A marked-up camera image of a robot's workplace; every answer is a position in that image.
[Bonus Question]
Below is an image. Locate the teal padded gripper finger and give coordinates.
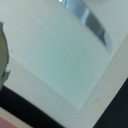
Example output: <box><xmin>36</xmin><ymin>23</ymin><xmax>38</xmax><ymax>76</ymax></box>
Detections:
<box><xmin>0</xmin><ymin>22</ymin><xmax>10</xmax><ymax>90</ymax></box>

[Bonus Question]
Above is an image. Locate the black tablecloth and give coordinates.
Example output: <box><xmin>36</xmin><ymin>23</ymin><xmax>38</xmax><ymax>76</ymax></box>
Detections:
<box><xmin>0</xmin><ymin>78</ymin><xmax>128</xmax><ymax>128</ymax></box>

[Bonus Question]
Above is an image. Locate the pink toy stove board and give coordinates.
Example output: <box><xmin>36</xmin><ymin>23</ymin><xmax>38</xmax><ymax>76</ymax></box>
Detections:
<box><xmin>0</xmin><ymin>107</ymin><xmax>32</xmax><ymax>128</ymax></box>

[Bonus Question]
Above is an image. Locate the beige woven placemat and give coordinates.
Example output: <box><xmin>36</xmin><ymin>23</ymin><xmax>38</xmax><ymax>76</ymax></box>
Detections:
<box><xmin>0</xmin><ymin>0</ymin><xmax>128</xmax><ymax>128</ymax></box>

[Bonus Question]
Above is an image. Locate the wooden handled toy knife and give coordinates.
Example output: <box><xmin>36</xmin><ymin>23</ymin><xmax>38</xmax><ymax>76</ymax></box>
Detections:
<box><xmin>58</xmin><ymin>0</ymin><xmax>112</xmax><ymax>52</ymax></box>

